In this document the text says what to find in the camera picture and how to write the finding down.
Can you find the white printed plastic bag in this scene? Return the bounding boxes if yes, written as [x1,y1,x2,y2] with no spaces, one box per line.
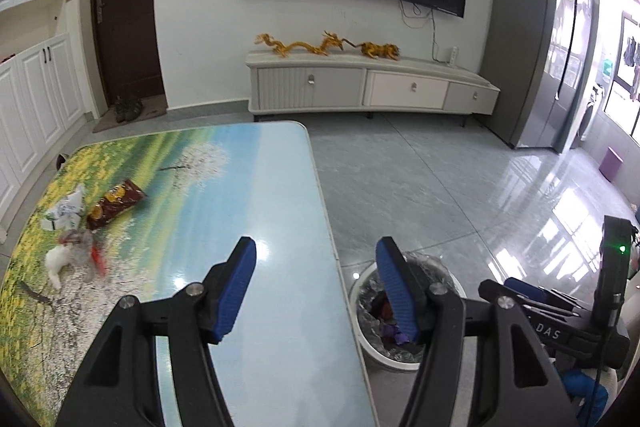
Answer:
[41,183,87,230]

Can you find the long purple plastic bag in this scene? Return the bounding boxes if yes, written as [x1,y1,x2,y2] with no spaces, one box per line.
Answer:
[377,324,408,348]

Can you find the golden tiger ornament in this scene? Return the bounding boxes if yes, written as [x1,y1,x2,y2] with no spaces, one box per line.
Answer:
[356,42,403,60]

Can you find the golden dragon ornament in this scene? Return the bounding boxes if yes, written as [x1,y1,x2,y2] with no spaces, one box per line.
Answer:
[254,32,356,58]

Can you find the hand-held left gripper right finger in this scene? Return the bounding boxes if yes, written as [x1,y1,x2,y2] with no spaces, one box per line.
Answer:
[376,236,581,427]

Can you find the dark brown entrance door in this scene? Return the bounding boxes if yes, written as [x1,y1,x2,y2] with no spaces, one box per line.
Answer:
[92,0,166,118]

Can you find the grey refrigerator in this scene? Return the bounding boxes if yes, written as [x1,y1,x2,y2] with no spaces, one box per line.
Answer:
[478,0,593,155]

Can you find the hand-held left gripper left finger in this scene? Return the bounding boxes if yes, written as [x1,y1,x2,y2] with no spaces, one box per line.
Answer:
[56,236,257,427]

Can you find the white crumpled tissue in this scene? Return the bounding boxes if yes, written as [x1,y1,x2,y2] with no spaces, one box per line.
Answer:
[44,246,71,292]

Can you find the hanging clothes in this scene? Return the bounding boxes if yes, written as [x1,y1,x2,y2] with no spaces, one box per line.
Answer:
[622,36,640,102]

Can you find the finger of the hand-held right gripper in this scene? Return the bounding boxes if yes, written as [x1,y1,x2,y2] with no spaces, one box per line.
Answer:
[478,279,531,315]
[503,277,596,314]

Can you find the brown snack packet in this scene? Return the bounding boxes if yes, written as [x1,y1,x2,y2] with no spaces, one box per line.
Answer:
[86,178,148,230]

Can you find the white trash bin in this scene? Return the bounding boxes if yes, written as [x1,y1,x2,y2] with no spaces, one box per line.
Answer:
[348,251,468,373]

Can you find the white grey television console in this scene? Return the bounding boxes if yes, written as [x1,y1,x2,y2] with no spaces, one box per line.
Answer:
[245,48,501,128]

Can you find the clear crumpled plastic bag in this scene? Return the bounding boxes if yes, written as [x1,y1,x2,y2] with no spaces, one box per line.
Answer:
[59,228,108,280]

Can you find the white shoe cabinet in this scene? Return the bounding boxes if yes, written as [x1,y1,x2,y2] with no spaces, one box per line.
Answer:
[0,0,93,228]

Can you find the person's blue clothing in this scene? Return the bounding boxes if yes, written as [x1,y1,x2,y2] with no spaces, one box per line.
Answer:
[562,368,611,427]

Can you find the washing machine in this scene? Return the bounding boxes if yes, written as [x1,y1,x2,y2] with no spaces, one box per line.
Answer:
[580,82,603,150]

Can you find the black cable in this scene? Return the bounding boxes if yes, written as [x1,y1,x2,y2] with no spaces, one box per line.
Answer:
[587,357,608,427]

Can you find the purple stool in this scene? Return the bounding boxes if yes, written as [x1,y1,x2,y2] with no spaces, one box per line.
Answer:
[598,146,623,182]

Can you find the bright window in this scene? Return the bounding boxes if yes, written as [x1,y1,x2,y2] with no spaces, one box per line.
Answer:
[597,0,640,132]

